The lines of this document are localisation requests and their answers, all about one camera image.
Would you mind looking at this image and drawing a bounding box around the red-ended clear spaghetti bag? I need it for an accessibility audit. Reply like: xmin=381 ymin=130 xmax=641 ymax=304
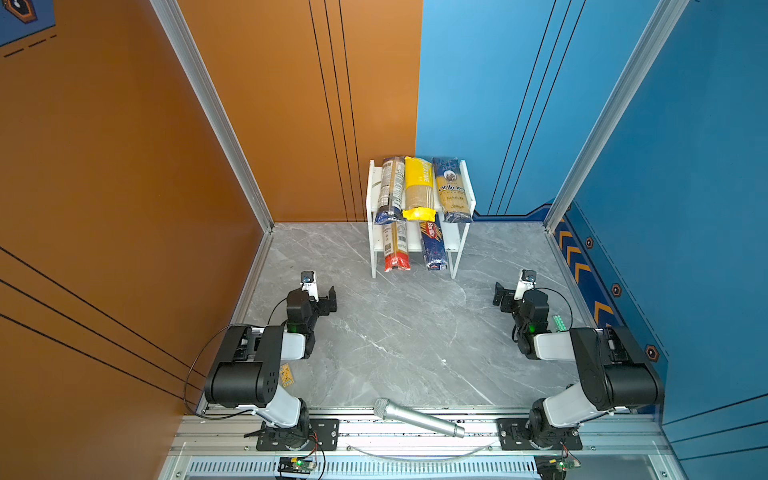
xmin=382 ymin=220 xmax=411 ymax=272

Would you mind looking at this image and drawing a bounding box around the blue Barilla spaghetti box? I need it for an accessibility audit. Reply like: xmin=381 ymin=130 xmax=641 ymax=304
xmin=419 ymin=218 xmax=448 ymax=271

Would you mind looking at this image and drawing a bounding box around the blue Ankara spaghetti bag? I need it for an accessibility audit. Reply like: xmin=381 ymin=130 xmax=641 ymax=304
xmin=431 ymin=157 xmax=472 ymax=223

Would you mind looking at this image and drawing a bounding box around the clear labelled spaghetti bag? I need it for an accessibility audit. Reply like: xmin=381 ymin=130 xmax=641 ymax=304
xmin=374 ymin=156 xmax=405 ymax=225

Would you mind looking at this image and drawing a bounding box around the yellow Pastatime spaghetti bag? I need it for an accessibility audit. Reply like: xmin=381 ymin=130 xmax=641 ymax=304
xmin=403 ymin=156 xmax=437 ymax=222

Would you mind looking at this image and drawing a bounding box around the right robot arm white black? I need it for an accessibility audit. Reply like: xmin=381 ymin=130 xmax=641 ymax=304
xmin=493 ymin=280 xmax=664 ymax=445

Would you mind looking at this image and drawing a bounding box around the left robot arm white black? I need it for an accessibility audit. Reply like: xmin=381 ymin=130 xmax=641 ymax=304
xmin=204 ymin=288 xmax=338 ymax=431

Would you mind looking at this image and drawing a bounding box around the white two-tier metal shelf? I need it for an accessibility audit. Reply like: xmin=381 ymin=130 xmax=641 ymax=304
xmin=365 ymin=160 xmax=476 ymax=279

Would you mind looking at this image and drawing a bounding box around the green toy brick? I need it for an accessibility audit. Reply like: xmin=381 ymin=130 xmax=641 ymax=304
xmin=552 ymin=315 xmax=567 ymax=332

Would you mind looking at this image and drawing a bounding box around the small yellow card box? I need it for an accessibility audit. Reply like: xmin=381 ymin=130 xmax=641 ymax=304
xmin=279 ymin=364 xmax=295 ymax=388

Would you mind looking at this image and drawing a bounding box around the silver microphone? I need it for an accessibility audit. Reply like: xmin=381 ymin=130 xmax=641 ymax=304
xmin=373 ymin=398 xmax=465 ymax=438

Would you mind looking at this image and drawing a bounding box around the right green circuit board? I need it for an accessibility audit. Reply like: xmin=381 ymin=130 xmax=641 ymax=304
xmin=534 ymin=457 xmax=582 ymax=480

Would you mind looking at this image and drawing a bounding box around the green circuit board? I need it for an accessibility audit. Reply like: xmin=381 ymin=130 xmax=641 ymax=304
xmin=534 ymin=457 xmax=582 ymax=480
xmin=277 ymin=457 xmax=320 ymax=479

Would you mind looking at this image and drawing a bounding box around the left green circuit board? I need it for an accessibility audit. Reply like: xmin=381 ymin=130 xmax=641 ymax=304
xmin=277 ymin=457 xmax=320 ymax=479

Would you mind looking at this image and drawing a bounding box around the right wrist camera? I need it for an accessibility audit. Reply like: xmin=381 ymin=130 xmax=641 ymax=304
xmin=514 ymin=269 xmax=537 ymax=301

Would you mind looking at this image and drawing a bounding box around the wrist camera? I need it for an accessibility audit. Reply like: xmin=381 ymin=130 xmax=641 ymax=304
xmin=514 ymin=269 xmax=537 ymax=301
xmin=301 ymin=270 xmax=319 ymax=301

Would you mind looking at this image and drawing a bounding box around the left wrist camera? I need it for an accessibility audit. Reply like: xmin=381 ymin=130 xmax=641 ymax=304
xmin=301 ymin=270 xmax=319 ymax=301

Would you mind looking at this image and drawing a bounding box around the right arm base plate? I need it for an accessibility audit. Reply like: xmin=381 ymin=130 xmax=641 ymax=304
xmin=496 ymin=418 xmax=583 ymax=451

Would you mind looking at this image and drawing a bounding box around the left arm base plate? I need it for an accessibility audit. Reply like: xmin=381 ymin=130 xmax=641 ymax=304
xmin=256 ymin=418 xmax=340 ymax=452

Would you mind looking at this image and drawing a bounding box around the aluminium front rail frame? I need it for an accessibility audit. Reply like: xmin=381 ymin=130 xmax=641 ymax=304
xmin=158 ymin=407 xmax=686 ymax=479

